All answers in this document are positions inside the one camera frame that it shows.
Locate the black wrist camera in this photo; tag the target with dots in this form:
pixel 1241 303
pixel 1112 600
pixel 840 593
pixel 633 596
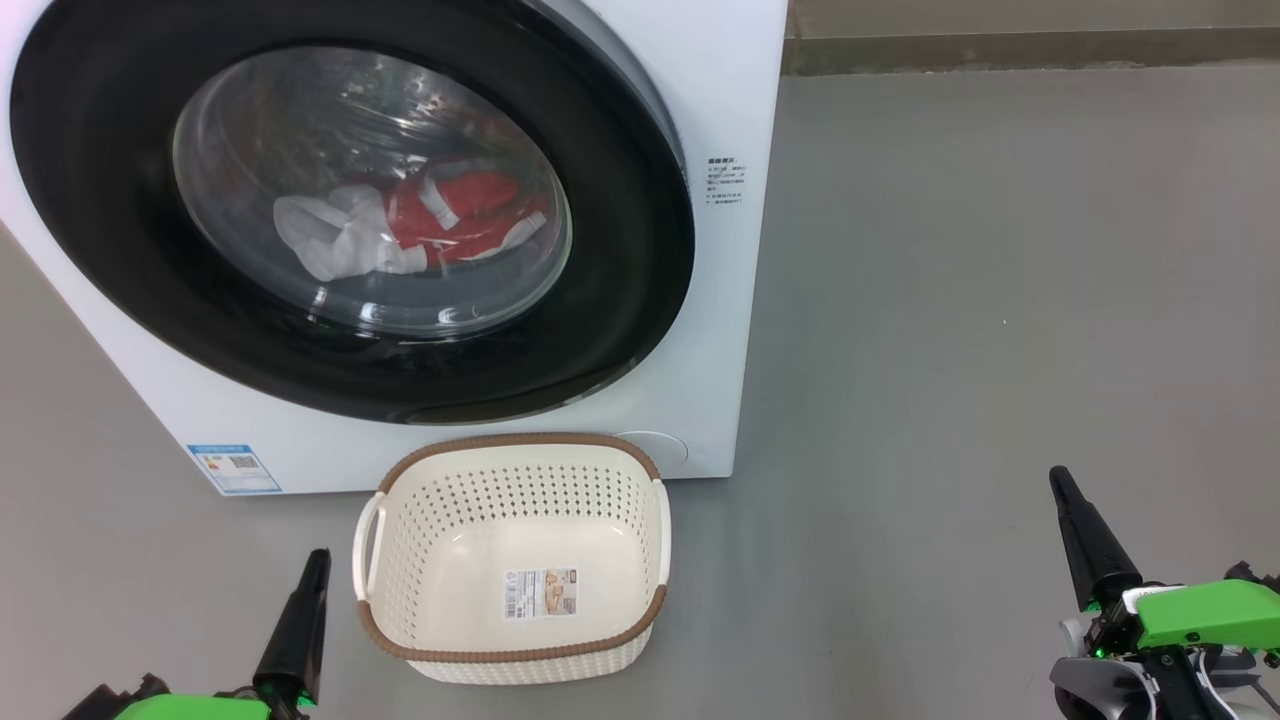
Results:
pixel 1250 577
pixel 95 705

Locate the round black glass washer door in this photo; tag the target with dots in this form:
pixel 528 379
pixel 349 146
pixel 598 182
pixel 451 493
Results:
pixel 100 250

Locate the cream perforated laundry basket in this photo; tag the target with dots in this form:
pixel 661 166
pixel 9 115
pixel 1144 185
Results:
pixel 470 560

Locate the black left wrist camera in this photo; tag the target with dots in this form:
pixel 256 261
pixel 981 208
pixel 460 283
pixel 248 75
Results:
pixel 95 705

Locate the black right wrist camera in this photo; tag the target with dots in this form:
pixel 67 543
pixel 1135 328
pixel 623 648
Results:
pixel 1250 577

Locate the red and white garment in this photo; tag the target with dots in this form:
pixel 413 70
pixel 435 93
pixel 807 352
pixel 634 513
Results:
pixel 460 215

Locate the round white filter cover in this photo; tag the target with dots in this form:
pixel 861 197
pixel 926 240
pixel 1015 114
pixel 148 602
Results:
pixel 655 447

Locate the white printed product label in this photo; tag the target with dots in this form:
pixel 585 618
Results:
pixel 540 592

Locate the white front-load washing machine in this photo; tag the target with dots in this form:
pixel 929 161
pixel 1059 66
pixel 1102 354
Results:
pixel 720 350

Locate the blue energy label sticker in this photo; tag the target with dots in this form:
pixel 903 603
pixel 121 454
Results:
pixel 235 470

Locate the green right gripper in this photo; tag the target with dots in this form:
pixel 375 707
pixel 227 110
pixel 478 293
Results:
pixel 1210 615

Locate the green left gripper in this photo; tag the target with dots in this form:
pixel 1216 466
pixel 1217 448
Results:
pixel 200 708

